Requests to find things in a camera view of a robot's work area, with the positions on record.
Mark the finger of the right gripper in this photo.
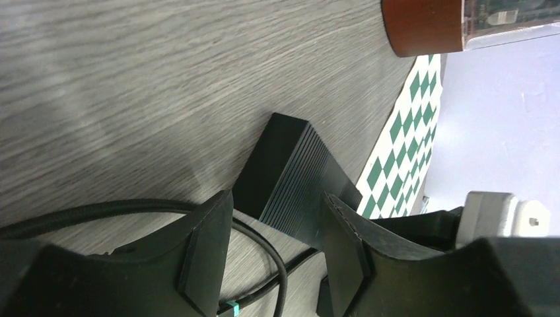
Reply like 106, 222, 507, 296
372, 207, 464, 252

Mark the small black blue switch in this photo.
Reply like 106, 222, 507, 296
232, 113, 362, 250

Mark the green white chessboard mat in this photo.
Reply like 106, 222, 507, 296
356, 54, 442, 219

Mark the brown metronome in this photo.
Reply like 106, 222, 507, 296
380, 0, 559, 57

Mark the long black cable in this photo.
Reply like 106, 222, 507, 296
0, 199, 325, 317

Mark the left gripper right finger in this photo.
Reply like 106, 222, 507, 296
316, 194, 559, 316

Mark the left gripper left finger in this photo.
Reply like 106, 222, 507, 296
1, 190, 233, 316

